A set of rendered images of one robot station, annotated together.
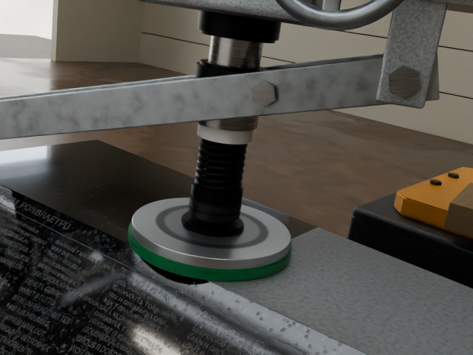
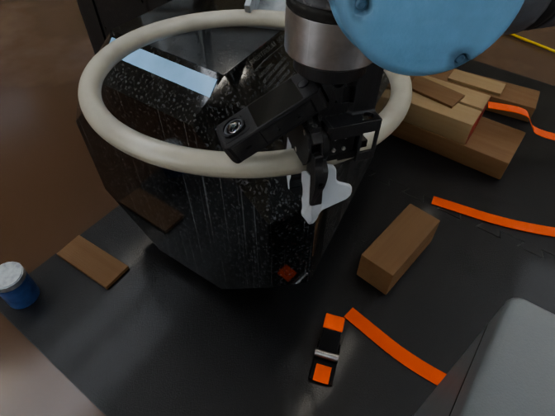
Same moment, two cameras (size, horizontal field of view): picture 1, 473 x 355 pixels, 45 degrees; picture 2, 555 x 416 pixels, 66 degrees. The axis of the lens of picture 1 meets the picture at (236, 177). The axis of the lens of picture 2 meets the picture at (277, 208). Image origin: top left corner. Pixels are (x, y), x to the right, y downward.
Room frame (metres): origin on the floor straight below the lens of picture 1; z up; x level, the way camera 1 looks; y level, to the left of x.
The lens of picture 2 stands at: (0.82, 1.25, 1.27)
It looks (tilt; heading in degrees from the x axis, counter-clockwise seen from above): 49 degrees down; 269
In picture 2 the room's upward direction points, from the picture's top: straight up
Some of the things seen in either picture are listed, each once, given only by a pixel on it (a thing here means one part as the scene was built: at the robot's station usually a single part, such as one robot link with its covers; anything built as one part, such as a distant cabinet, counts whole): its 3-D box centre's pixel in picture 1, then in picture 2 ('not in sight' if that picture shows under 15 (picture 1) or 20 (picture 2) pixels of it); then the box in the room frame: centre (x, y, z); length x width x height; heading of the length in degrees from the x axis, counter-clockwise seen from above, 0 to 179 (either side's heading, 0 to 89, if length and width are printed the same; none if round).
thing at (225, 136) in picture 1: (226, 123); not in sight; (0.72, 0.02, 0.97); 0.07 x 0.07 x 0.04
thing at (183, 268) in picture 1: (211, 231); not in sight; (0.72, 0.02, 0.82); 0.22 x 0.22 x 0.04
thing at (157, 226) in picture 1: (212, 229); not in sight; (0.72, 0.02, 0.83); 0.21 x 0.21 x 0.01
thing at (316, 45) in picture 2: not in sight; (332, 29); (0.77, 0.86, 1.08); 0.10 x 0.09 x 0.05; 108
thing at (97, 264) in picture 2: not in sight; (92, 261); (1.45, 0.39, 0.02); 0.25 x 0.10 x 0.01; 146
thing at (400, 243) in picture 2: not in sight; (398, 247); (0.40, 0.39, 0.07); 0.30 x 0.12 x 0.12; 47
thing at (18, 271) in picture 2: not in sight; (15, 286); (1.64, 0.52, 0.08); 0.10 x 0.10 x 0.13
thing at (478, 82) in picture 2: not in sight; (476, 82); (-0.17, -0.56, 0.10); 0.25 x 0.10 x 0.01; 146
